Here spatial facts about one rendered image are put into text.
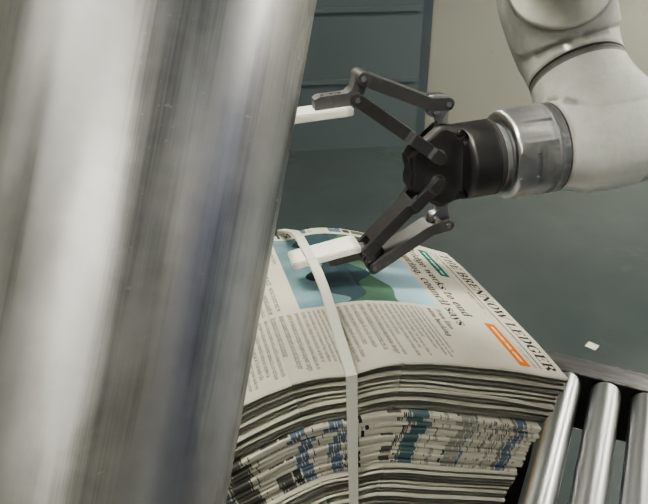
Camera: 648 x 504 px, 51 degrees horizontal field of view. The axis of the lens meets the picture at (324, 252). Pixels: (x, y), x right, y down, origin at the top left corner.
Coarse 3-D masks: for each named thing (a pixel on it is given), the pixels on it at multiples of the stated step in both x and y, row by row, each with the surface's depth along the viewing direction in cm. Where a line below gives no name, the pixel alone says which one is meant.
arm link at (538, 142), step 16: (496, 112) 66; (512, 112) 65; (528, 112) 65; (544, 112) 64; (512, 128) 63; (528, 128) 63; (544, 128) 63; (560, 128) 64; (512, 144) 64; (528, 144) 63; (544, 144) 63; (560, 144) 63; (512, 160) 64; (528, 160) 63; (544, 160) 63; (560, 160) 64; (512, 176) 65; (528, 176) 64; (544, 176) 64; (560, 176) 65; (512, 192) 66; (528, 192) 66; (544, 192) 67
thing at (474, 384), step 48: (384, 288) 70; (432, 288) 74; (480, 288) 79; (432, 336) 63; (480, 336) 66; (528, 336) 70; (432, 384) 60; (480, 384) 62; (528, 384) 63; (432, 432) 63; (480, 432) 64; (528, 432) 66; (384, 480) 63; (432, 480) 65; (480, 480) 67
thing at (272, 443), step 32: (256, 352) 61; (256, 384) 57; (288, 384) 56; (256, 416) 57; (288, 416) 57; (256, 448) 58; (288, 448) 59; (256, 480) 60; (288, 480) 60; (320, 480) 61
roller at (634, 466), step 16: (640, 400) 113; (640, 416) 109; (640, 432) 106; (640, 448) 102; (624, 464) 102; (640, 464) 100; (624, 480) 99; (640, 480) 97; (624, 496) 95; (640, 496) 94
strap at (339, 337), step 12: (300, 240) 69; (312, 252) 66; (312, 264) 64; (324, 276) 63; (324, 288) 62; (324, 300) 61; (336, 312) 60; (336, 324) 59; (336, 336) 58; (348, 348) 58; (348, 360) 57; (348, 372) 56
